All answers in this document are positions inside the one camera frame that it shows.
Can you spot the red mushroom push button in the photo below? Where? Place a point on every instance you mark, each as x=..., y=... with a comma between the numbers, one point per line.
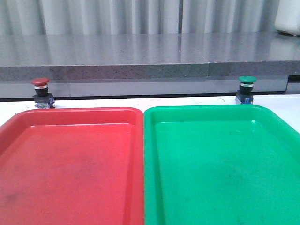
x=42, y=99

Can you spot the green mushroom push button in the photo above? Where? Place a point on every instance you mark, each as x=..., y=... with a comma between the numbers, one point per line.
x=244, y=94

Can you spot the grey stone counter slab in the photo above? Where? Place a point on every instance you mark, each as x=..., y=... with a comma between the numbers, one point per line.
x=148, y=56

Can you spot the red plastic tray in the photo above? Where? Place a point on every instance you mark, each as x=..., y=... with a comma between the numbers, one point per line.
x=72, y=167

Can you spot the green plastic tray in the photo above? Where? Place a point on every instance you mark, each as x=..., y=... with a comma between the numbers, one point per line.
x=220, y=165

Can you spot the white container on counter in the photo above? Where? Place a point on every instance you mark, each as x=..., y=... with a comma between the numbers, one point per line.
x=288, y=17

